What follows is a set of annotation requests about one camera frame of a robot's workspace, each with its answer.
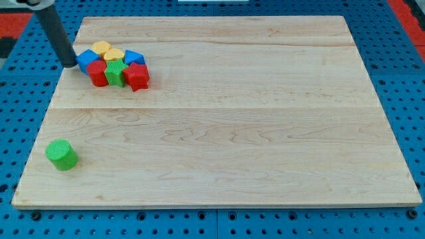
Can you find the green star block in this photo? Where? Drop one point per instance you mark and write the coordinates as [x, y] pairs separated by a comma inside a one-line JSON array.
[[114, 72]]

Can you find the red star block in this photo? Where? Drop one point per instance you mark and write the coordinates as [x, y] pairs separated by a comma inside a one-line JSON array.
[[137, 76]]

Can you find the blue triangle block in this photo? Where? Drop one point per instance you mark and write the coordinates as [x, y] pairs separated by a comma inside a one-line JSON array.
[[133, 57]]

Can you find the light wooden board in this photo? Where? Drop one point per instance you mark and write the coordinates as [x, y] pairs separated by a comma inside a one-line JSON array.
[[241, 112]]

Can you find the yellow heart block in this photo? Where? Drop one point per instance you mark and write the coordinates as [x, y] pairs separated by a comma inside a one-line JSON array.
[[113, 54]]

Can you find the red cylinder block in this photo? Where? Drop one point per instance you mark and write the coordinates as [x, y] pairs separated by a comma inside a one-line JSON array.
[[96, 72]]

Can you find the yellow hexagon block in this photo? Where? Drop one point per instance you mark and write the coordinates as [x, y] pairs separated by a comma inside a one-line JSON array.
[[101, 47]]

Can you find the blue cube block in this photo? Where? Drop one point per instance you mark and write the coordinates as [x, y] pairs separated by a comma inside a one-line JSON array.
[[85, 58]]

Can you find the green cylinder block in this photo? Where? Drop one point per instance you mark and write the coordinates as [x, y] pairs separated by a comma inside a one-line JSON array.
[[61, 154]]

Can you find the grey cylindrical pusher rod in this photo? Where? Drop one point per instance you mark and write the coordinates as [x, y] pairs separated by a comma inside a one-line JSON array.
[[49, 19]]

